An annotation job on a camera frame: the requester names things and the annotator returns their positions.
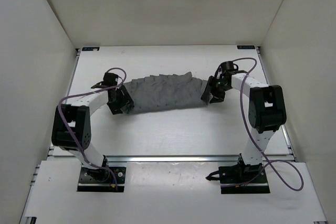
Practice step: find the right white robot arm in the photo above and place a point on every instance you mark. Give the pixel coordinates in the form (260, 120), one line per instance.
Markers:
(266, 109)

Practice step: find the grey pleated skirt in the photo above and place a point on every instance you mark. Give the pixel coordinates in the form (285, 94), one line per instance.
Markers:
(165, 92)

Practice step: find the right blue table sticker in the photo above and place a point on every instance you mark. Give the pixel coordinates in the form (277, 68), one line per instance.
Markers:
(245, 47)

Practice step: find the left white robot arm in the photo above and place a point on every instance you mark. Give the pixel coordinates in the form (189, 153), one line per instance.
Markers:
(72, 124)

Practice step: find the left blue table sticker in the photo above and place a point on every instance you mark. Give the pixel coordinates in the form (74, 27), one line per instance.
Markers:
(90, 48)

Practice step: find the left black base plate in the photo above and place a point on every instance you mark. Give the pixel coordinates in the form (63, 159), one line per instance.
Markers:
(93, 180)

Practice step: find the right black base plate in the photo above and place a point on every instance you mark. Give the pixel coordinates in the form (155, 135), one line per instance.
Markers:
(233, 182)

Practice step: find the blue table sticker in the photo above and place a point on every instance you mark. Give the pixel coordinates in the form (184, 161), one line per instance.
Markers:
(245, 47)
(90, 48)

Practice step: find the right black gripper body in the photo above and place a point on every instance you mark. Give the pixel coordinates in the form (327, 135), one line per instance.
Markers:
(218, 88)

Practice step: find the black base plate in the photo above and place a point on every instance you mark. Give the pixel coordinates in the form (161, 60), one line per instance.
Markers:
(233, 182)
(93, 180)

